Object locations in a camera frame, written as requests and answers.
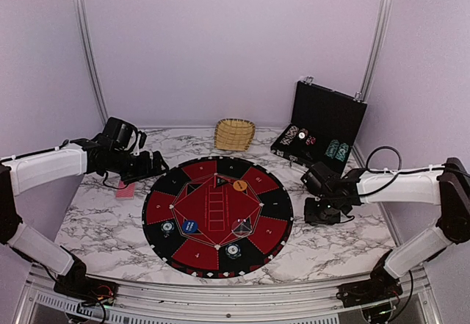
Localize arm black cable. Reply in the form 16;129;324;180
341;145;445;222
98;171;126;191

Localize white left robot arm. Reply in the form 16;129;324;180
1;117;169;298

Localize blue white chips in case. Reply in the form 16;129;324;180
280;125;299;145

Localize black poker chip case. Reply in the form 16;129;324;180
270;81;367;174

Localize red playing card deck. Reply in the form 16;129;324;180
115;181;135;200

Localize left aluminium frame post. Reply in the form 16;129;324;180
73;0;109;124

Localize orange big blind button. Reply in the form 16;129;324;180
233;180;247;192

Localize red dice in case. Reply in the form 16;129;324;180
305;136;317;145

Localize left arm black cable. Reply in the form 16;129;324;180
98;171;126;191

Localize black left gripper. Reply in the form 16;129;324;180
109;149;169;185

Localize blue small blind button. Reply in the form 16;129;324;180
181;220;198;234

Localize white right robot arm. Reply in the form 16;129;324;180
301;157;469;300

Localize right aluminium frame post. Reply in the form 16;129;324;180
359;0;393;102

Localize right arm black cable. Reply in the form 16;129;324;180
341;145;445;222

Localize woven bamboo tray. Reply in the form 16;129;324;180
214;118;256;151

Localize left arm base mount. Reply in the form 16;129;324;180
54;278;118;321

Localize aluminium frame post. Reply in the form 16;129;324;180
73;0;109;124
359;0;393;102

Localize green chips in case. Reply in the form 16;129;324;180
325;140;350;162

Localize black triangular all-in marker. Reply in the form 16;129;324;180
214;176;229;188

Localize clear round dealer button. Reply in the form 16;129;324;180
231;218;253;238

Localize green blue chip stack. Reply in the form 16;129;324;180
161;220;175;237
225;243;242;259

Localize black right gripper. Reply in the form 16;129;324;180
304;196;340;226

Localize aluminium front rail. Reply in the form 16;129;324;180
12;266;442;323

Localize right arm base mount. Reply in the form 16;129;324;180
336;279;403;323

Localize round red black poker mat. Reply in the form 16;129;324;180
142;156;294;279

